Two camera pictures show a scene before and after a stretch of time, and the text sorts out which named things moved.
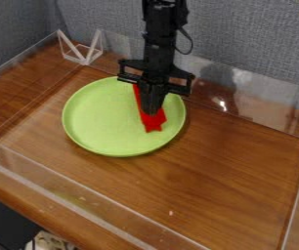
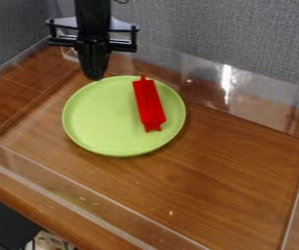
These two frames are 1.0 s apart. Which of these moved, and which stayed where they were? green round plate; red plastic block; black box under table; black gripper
Moved: black gripper
Stayed: red plastic block; green round plate; black box under table
